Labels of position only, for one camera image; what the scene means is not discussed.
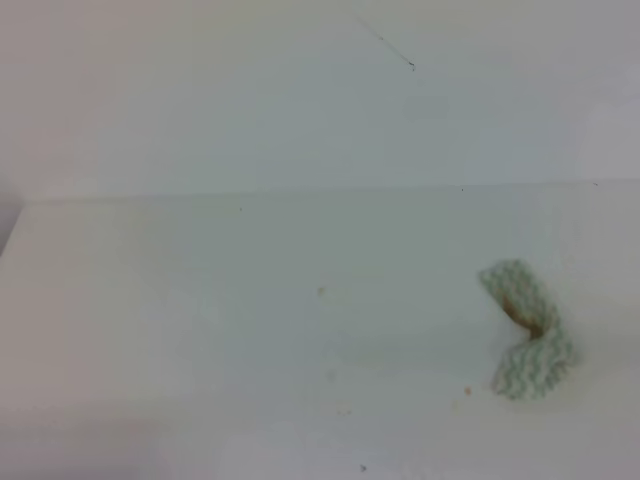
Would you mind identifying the green white striped rag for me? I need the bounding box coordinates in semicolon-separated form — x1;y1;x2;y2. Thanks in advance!
478;259;578;402

